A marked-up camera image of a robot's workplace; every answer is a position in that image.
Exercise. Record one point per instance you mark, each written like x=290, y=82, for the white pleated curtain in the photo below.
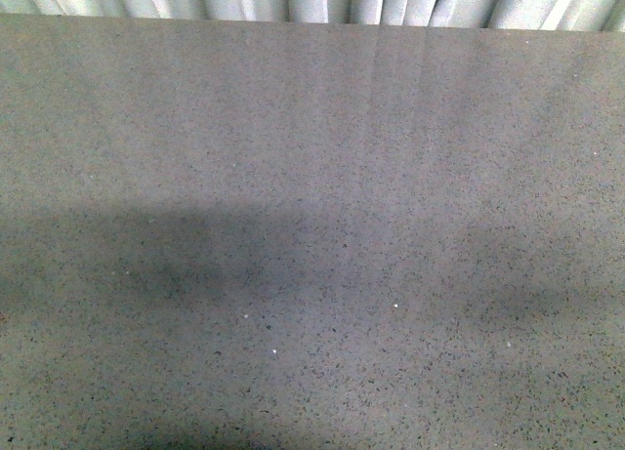
x=568, y=15

